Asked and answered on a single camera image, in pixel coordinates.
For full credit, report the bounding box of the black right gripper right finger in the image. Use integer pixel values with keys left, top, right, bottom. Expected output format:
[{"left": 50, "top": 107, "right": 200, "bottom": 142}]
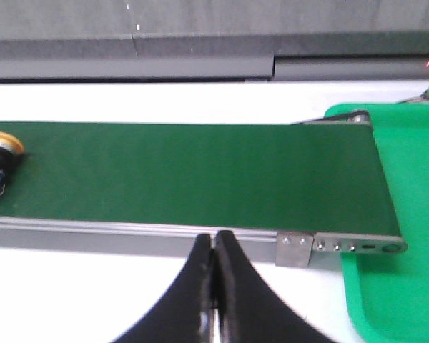
[{"left": 214, "top": 231, "right": 331, "bottom": 343}]

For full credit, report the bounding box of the steel conveyor bracket plate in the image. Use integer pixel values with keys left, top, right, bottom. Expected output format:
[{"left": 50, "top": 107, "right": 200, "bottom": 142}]
[{"left": 275, "top": 232, "right": 314, "bottom": 268}]

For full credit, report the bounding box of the yellow mushroom push button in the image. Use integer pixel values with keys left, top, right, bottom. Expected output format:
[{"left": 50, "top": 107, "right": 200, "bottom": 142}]
[{"left": 0, "top": 130, "right": 26, "bottom": 205}]

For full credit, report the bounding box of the grey stone-look back table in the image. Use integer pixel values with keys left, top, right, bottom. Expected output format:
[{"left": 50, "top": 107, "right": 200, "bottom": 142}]
[{"left": 0, "top": 1, "right": 429, "bottom": 81}]

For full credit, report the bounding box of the aluminium conveyor side rail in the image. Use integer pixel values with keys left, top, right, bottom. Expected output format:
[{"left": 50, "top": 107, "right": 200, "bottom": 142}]
[{"left": 0, "top": 217, "right": 408, "bottom": 268}]

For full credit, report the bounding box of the green plastic tray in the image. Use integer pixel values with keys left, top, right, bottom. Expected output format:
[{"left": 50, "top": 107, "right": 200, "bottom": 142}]
[{"left": 342, "top": 104, "right": 429, "bottom": 342}]

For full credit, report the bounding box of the green conveyor belt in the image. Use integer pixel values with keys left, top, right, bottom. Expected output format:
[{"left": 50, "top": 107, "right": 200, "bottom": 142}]
[{"left": 0, "top": 122, "right": 400, "bottom": 236}]

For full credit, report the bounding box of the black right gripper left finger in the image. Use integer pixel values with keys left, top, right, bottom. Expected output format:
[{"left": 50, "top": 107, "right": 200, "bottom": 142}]
[{"left": 115, "top": 234, "right": 215, "bottom": 342}]

